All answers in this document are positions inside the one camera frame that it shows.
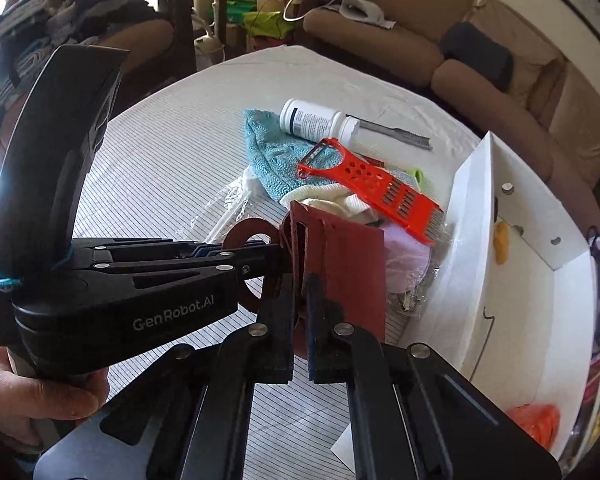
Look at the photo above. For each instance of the reddish brown leather case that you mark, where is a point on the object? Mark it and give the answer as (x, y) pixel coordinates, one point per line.
(350, 270)

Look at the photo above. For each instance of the white striped desktop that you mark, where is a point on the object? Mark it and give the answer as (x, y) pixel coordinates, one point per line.
(180, 135)

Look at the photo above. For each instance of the white plastic bottle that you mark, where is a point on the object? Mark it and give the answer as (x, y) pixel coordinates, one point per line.
(315, 120)

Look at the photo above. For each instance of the stack of folded clothes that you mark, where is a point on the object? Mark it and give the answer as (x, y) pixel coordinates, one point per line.
(40, 20)

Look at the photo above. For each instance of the person's left hand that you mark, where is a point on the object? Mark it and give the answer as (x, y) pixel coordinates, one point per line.
(35, 395)

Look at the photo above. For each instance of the red plastic grater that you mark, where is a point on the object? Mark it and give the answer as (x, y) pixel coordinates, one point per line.
(375, 180)

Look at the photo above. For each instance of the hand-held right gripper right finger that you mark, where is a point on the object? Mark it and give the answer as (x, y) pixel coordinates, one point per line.
(325, 345)

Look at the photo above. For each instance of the cream knitted cloth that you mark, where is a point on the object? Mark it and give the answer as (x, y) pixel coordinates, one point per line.
(330, 205)

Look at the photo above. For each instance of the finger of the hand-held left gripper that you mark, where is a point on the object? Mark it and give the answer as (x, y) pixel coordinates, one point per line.
(190, 275)
(180, 249)

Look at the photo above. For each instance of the white foam box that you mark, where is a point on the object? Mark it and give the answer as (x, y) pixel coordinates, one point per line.
(465, 280)

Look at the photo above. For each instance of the teal towel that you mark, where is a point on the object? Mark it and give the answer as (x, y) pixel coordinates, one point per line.
(270, 155)

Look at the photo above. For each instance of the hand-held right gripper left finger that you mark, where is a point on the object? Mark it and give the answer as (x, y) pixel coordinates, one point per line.
(280, 340)

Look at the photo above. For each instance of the orange plastic bag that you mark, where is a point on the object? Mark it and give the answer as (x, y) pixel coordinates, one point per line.
(537, 422)

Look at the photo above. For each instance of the brown sofa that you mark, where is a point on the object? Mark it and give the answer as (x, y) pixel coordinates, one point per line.
(380, 45)

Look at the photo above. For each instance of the white paper sheet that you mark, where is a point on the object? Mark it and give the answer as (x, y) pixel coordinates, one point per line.
(345, 452)

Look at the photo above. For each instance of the small green item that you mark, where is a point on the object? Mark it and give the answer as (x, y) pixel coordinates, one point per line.
(419, 176)

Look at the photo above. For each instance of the white pump in plastic wrap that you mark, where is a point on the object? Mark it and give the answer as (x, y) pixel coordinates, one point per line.
(240, 195)

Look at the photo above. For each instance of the dark blue cushion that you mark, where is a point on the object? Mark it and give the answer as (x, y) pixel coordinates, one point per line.
(475, 52)

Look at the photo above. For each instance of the green bag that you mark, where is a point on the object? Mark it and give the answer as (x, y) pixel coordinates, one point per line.
(260, 17)

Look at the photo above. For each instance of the yellow small item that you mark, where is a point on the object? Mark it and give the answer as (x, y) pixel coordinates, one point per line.
(501, 245)

